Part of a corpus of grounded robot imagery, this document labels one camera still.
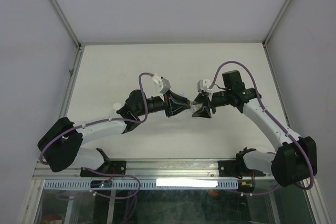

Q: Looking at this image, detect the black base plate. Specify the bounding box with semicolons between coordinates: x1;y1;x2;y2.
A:
80;160;127;177
218;159;266;179

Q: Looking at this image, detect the left aluminium frame post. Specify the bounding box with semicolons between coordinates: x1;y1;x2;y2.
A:
47;0;82;50

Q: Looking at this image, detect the white capped pill bottle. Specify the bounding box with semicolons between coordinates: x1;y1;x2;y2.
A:
112;102;122;111

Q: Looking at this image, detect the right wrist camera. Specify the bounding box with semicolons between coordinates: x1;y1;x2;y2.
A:
197;79;213;94

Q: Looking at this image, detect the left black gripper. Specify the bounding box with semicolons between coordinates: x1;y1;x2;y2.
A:
136;90;190;118

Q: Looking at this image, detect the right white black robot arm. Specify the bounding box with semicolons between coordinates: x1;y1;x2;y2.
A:
192;70;317;187

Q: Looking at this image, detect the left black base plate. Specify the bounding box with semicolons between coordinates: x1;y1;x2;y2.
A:
80;160;127;177

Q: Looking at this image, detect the clear bottle with orange pills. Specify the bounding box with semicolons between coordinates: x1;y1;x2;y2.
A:
185;100;198;113

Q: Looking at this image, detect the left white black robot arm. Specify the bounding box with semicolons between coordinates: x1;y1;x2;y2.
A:
37;90;191;176

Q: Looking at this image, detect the right aluminium frame post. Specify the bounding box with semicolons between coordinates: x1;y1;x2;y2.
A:
262;0;293;47

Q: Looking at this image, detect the aluminium frame post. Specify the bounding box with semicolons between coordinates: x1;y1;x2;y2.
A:
262;0;293;47
47;0;82;50

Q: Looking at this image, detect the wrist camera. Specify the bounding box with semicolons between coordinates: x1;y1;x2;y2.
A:
152;74;171;95
197;79;213;94

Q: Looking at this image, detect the aluminium mounting rail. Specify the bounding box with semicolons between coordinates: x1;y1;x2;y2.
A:
33;157;314;180

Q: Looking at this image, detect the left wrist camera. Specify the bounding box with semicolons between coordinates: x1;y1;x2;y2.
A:
152;74;171;95

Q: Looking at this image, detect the white slotted cable duct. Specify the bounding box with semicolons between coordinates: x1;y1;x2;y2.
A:
44;178;238;190

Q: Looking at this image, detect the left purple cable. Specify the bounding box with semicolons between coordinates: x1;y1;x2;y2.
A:
39;72;141;198

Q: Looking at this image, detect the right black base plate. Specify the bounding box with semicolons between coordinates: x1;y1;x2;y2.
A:
218;159;266;179

